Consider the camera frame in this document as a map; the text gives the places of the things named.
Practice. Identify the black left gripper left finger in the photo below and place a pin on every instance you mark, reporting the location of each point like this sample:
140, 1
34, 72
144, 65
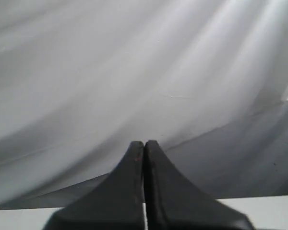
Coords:
115, 204

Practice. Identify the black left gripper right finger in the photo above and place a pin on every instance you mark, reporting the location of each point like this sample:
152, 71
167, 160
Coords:
175, 203

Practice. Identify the grey backdrop cloth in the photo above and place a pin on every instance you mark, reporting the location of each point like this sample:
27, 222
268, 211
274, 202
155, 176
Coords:
81, 79

